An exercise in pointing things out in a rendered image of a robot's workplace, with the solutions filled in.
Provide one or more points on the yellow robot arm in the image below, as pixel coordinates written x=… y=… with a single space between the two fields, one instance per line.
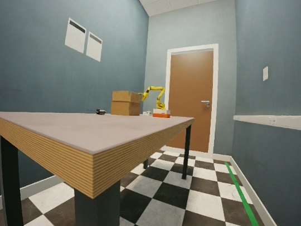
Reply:
x=157 y=101

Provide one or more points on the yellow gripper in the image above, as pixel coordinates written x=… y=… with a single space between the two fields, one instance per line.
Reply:
x=144 y=96

